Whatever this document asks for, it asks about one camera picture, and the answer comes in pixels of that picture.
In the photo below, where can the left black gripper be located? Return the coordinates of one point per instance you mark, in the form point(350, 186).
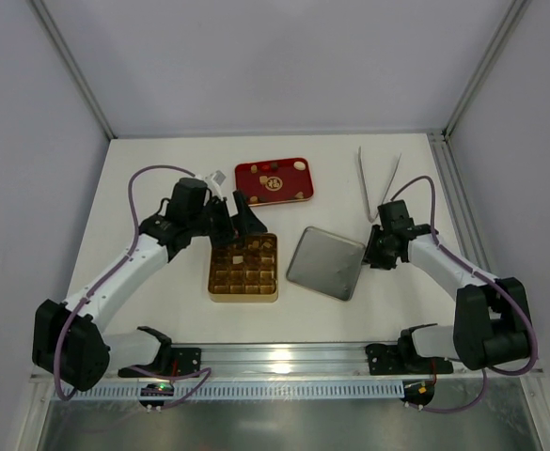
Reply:
point(227, 222)

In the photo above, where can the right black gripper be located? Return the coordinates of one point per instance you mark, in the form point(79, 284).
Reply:
point(377, 249)

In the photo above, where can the metal tongs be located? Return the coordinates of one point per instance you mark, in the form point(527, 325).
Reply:
point(376, 173)

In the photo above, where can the silver tin lid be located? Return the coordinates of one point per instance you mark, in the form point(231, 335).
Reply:
point(326, 263)

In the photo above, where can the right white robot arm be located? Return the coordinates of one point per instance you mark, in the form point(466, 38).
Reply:
point(492, 325)

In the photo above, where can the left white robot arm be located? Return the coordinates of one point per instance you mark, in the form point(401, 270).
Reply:
point(69, 339)

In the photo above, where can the gold chocolate box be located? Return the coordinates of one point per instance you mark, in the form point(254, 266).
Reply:
point(253, 281)

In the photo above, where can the red chocolate tray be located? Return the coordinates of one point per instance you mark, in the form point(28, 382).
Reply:
point(274, 181)

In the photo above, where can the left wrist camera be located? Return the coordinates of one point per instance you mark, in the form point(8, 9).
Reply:
point(215, 179)

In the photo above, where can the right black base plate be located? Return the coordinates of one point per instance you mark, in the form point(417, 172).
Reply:
point(398, 359)

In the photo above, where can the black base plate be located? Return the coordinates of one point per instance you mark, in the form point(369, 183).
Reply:
point(185, 361)
point(398, 359)

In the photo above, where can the aluminium rail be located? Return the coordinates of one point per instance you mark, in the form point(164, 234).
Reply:
point(284, 359)

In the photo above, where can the slotted cable duct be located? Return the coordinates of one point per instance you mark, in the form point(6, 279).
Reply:
point(248, 390)

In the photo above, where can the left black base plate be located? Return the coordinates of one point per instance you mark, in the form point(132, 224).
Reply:
point(185, 361)

